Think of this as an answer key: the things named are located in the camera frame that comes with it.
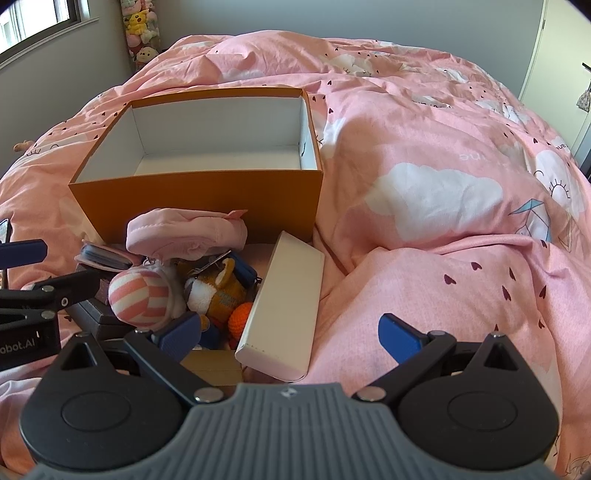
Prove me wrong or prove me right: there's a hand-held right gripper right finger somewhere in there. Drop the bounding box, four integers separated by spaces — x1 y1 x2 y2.
353 314 536 402

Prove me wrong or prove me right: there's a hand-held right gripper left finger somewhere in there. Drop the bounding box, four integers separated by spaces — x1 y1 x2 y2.
58 311 222 403

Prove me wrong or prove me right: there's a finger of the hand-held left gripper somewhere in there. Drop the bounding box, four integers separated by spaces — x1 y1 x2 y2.
0 270 101 320
0 239 48 271

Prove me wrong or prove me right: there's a dark grey box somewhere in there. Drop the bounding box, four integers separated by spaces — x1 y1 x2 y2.
67 265 134 341

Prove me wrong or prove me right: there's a brown plush keychain toy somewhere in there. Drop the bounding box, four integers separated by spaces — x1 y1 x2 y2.
178 257 259 349

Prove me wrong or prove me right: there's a pink fabric pouch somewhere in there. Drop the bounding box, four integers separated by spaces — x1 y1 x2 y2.
126 208 249 260

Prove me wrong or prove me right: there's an orange cardboard box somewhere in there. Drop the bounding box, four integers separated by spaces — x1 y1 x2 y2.
68 87 324 245

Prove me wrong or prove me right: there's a pink white striped plush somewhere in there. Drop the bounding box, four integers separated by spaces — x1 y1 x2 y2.
107 263 186 329

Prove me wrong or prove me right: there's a dark blue card case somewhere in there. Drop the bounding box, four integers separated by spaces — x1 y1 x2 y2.
75 244 136 274

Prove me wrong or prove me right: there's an orange crochet ball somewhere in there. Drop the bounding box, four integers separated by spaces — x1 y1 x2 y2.
228 302 254 343

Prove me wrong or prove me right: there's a long white box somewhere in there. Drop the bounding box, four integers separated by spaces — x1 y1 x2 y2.
235 231 325 383

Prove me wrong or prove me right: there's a pink printed blanket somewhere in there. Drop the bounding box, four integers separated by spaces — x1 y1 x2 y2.
0 34 591 480

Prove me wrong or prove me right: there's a window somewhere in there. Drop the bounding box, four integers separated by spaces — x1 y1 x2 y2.
0 0 89 52

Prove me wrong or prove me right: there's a pile of plush toys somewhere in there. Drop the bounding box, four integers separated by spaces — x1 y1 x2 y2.
121 0 161 70

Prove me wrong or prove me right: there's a white door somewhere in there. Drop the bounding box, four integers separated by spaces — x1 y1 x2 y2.
519 0 591 155

